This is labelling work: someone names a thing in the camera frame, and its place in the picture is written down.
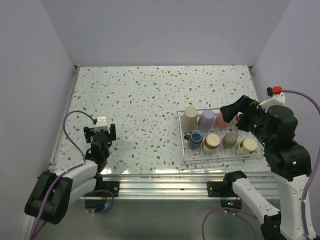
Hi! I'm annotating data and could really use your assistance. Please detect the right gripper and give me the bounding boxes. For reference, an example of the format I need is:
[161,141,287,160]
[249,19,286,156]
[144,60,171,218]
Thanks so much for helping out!
[220,94,274,147]

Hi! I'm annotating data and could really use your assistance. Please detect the steel cup brown base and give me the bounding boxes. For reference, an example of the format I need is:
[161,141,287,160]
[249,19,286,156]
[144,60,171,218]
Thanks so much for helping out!
[231,112,243,126]

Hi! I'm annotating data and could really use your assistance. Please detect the pink plastic cup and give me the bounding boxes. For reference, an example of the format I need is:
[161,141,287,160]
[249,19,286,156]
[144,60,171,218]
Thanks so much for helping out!
[214,112,230,129]

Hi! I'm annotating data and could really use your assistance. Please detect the small steel mug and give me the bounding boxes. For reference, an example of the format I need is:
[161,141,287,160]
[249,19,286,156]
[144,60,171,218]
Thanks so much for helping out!
[221,132,238,149]

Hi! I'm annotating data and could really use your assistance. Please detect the lilac plastic cup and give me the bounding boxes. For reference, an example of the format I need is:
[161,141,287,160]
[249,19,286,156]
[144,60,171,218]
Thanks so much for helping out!
[197,109,215,131]

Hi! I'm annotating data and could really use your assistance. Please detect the cream metal cup brown band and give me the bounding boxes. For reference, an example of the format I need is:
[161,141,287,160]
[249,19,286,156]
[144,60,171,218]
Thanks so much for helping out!
[236,137,258,156]

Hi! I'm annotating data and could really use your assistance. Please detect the steel cup front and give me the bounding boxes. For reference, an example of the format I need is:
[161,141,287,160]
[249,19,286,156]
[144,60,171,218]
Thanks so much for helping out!
[202,133,221,154]

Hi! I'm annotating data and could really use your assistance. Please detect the beige plastic cup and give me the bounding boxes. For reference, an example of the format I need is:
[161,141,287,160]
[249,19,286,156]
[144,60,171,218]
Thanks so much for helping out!
[180,106,198,133]

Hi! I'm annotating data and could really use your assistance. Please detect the dark blue mug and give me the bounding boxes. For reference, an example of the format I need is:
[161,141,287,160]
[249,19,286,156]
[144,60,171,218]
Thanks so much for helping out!
[184,132,203,150]

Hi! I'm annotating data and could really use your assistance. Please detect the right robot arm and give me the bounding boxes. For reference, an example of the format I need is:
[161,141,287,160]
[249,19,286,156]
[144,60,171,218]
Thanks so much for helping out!
[207,93,319,240]

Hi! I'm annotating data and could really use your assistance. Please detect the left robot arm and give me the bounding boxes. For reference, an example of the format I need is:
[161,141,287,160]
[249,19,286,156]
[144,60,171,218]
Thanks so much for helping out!
[24,123,117,225]

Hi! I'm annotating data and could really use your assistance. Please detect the clear acrylic dish rack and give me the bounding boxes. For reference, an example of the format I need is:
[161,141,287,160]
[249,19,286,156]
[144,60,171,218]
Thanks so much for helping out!
[176,110,264,166]

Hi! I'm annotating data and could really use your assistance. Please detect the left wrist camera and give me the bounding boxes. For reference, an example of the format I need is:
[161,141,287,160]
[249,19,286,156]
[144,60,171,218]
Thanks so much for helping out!
[93,116,109,132]

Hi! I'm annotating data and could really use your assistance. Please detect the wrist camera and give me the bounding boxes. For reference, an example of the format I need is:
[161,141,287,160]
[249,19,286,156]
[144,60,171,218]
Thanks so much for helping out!
[259,86,286,112]
[93,116,109,132]

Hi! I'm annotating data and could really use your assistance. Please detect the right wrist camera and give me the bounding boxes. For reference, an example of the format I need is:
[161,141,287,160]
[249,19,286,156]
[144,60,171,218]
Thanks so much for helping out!
[259,86,286,112]

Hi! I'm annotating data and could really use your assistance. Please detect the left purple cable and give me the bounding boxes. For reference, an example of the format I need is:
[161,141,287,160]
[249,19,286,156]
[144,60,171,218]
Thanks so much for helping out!
[29,110,97,240]

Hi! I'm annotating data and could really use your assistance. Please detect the purple cable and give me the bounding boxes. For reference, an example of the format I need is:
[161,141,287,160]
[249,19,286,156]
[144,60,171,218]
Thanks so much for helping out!
[29,110,97,240]
[201,89,320,240]

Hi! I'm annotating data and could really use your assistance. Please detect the aluminium rail frame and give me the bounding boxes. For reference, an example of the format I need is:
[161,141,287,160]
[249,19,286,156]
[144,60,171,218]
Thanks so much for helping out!
[48,65,279,201]

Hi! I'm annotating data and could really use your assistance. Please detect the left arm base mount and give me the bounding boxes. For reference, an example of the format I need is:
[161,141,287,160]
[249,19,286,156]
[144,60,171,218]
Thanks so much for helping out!
[84,175,120,215]

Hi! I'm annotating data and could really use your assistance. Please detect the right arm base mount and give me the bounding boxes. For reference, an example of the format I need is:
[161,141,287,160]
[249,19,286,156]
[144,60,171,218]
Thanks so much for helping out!
[206,170,247,210]

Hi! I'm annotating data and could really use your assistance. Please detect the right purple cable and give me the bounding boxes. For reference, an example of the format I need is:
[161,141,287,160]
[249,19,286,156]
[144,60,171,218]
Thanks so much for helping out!
[201,89,320,240]

